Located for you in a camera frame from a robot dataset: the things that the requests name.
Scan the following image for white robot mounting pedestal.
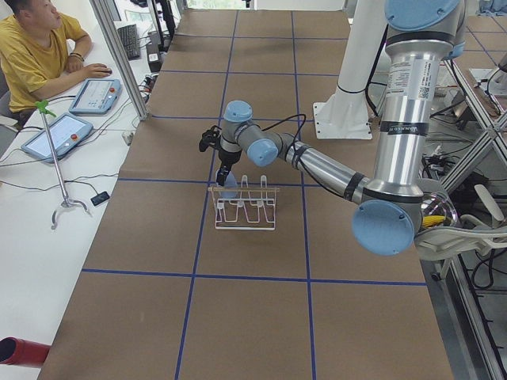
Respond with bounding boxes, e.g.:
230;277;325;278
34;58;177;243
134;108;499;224
313;0;387;139

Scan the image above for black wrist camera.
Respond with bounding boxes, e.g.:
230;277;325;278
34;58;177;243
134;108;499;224
199;125;221;153

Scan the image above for red cylinder bottle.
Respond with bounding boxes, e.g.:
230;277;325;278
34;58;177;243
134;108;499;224
1;337;51;368

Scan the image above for black keyboard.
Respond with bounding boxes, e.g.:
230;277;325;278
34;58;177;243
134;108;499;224
116;24;141;60

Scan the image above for aluminium frame post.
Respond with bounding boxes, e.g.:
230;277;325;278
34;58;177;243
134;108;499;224
90;0;148;121

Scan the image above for light blue plastic cup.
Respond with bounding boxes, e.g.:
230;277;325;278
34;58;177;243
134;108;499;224
219;172;238;200

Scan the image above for man in yellow shirt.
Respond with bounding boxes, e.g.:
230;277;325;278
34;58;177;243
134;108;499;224
1;1;112;125

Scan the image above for white wire cup holder rack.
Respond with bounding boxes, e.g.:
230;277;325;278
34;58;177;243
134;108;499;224
208;175;280;231

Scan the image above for blue teach pendant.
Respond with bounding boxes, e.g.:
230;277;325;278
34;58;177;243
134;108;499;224
69;78;121;115
21;113;93;163

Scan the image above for black smartphone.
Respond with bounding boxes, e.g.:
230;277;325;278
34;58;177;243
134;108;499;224
90;191;110;207

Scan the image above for black left braided cable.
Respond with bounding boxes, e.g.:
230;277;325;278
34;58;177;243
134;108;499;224
259;113;308;143

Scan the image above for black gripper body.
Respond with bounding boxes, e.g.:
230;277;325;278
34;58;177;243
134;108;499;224
219;136;242;166

